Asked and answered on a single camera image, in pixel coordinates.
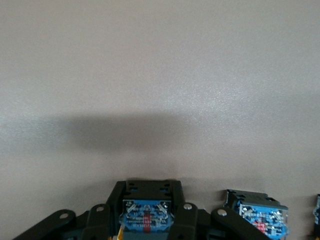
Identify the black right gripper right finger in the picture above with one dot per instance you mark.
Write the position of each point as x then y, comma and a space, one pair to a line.
185, 225

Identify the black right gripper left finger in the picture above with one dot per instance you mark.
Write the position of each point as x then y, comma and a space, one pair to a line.
100, 225

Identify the push button switch blue block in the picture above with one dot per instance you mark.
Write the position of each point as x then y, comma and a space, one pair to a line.
147, 217

